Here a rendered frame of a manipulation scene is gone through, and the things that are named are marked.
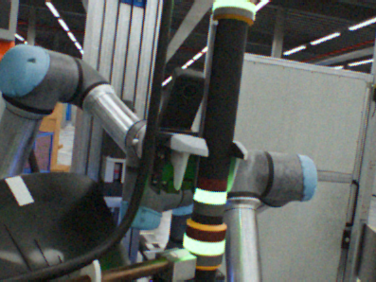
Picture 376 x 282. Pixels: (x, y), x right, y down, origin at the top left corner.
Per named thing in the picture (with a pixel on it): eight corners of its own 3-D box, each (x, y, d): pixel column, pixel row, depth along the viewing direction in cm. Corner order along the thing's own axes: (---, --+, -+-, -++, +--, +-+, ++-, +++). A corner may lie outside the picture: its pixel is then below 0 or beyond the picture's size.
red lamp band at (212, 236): (205, 245, 35) (207, 233, 35) (176, 232, 38) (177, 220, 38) (233, 238, 38) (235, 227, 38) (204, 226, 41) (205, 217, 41)
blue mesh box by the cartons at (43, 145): (-22, 184, 608) (-17, 128, 603) (6, 173, 733) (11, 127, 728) (30, 189, 620) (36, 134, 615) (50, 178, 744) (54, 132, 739)
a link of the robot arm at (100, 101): (79, 91, 100) (191, 217, 80) (45, 85, 91) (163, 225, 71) (98, 56, 96) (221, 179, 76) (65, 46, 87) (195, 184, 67)
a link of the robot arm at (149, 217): (179, 223, 69) (186, 167, 68) (142, 236, 59) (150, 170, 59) (147, 214, 73) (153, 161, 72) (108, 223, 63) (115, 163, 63)
